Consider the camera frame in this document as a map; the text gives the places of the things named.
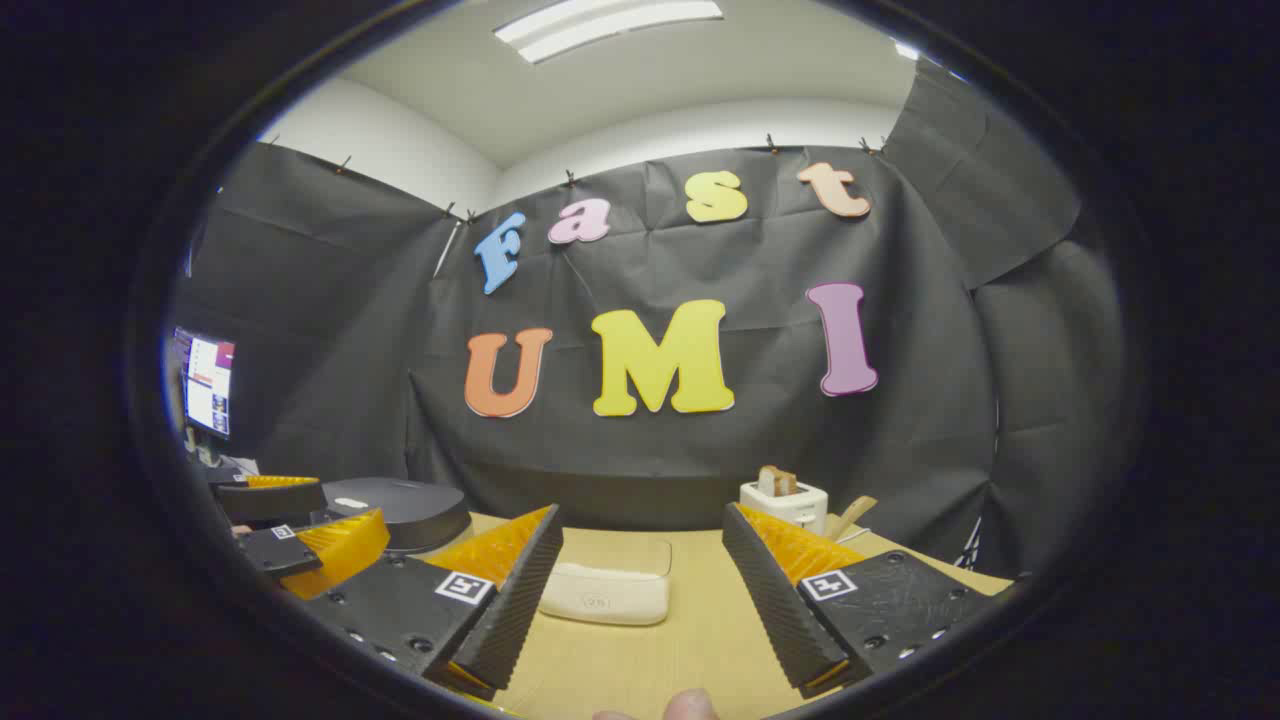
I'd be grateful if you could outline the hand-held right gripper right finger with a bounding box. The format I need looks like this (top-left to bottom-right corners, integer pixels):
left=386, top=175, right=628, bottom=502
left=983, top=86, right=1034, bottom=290
left=722, top=503, right=1021, bottom=699

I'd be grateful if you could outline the computer monitor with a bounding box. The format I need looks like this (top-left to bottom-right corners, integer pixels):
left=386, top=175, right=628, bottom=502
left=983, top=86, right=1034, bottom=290
left=172, top=327, right=237, bottom=441

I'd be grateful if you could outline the clear plastic container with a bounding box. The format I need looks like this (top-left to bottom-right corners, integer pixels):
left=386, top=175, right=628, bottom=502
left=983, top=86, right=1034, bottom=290
left=538, top=538, right=673, bottom=628

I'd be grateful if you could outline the wooden spoon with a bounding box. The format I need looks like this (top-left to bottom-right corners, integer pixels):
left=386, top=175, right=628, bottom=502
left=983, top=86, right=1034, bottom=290
left=825, top=495, right=879, bottom=542

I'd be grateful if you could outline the black silver rice cooker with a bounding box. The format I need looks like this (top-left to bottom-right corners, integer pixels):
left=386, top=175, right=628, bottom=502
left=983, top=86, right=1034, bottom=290
left=322, top=477, right=473, bottom=554

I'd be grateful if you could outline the white rice heap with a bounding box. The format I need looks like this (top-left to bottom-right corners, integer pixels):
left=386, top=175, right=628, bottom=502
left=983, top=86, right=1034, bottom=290
left=540, top=563, right=669, bottom=627

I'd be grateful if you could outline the white toaster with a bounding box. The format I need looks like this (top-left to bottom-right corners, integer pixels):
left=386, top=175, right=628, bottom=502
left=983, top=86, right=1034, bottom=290
left=740, top=480, right=829, bottom=537

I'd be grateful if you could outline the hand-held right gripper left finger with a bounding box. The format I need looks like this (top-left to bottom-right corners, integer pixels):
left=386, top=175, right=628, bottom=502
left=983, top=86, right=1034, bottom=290
left=300, top=505, right=564, bottom=701

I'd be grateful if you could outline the ceiling light panel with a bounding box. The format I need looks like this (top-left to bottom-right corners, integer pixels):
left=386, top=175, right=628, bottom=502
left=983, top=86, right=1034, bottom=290
left=493, top=0, right=724, bottom=65

